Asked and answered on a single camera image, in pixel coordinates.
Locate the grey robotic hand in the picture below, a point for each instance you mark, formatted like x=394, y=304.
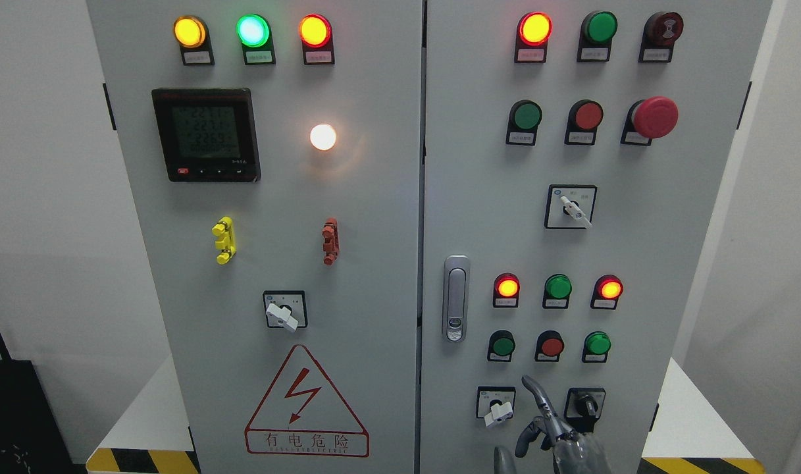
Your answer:
x=572, y=451

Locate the red push button lower middle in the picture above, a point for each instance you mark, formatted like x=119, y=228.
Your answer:
x=549, y=346

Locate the green push button lower right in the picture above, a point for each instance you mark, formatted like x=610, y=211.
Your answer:
x=596, y=347

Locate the green push button lower left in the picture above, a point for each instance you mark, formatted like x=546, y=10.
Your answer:
x=501, y=346

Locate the red push button upper row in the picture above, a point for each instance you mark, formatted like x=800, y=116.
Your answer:
x=583, y=121

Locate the green push button upper row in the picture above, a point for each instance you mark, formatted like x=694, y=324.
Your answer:
x=524, y=119

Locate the red emergency stop mushroom button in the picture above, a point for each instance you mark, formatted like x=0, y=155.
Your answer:
x=649, y=119

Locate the white platform with hazard stripes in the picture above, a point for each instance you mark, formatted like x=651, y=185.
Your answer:
x=688, y=435

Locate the green indicator lamp lower middle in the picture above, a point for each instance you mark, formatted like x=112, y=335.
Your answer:
x=557, y=292

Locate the green indicator lamp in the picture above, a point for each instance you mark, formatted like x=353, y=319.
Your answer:
x=596, y=37
x=557, y=292
x=256, y=39

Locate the red indicator lamp lower right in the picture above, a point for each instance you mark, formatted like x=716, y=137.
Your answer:
x=606, y=293

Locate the red indicator lamp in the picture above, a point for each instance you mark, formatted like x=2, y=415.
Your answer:
x=506, y=291
x=316, y=35
x=606, y=293
x=531, y=38

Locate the red indicator lamp lower left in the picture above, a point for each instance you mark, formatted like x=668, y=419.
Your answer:
x=506, y=291

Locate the red electrical hazard warning sticker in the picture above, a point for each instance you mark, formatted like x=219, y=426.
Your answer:
x=303, y=413

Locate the grey electrical control cabinet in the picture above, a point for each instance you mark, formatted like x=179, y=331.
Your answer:
x=419, y=96

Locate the red terminal connector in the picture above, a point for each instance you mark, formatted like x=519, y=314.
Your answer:
x=331, y=245

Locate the white glowing indicator lamp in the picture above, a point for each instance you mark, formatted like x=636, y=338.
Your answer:
x=323, y=137

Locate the yellow terminal connector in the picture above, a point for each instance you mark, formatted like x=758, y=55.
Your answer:
x=225, y=242

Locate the green indicator lamp top right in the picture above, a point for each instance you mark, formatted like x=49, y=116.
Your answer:
x=596, y=37

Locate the red indicator lamp top right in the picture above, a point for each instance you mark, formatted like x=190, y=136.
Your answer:
x=531, y=38

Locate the black digital power meter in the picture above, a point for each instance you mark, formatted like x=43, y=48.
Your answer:
x=207, y=135

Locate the red indicator lamp top left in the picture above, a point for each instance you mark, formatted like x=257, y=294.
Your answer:
x=316, y=35

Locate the green indicator lamp top left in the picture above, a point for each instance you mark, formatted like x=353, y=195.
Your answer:
x=256, y=39

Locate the black box with antenna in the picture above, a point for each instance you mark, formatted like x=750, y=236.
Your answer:
x=30, y=440

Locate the yellow indicator lamp top left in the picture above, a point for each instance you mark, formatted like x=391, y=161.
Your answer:
x=193, y=39

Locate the black key selector switch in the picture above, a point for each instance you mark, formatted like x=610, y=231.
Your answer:
x=583, y=408

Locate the lower white rotary selector switch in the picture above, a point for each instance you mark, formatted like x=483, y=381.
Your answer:
x=495, y=403

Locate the silver cabinet door handle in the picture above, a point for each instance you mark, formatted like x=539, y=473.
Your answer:
x=454, y=300

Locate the upper right rotary selector switch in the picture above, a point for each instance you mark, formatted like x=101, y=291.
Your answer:
x=570, y=206

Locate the left door rotary selector switch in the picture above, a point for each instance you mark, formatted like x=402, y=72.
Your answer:
x=286, y=309

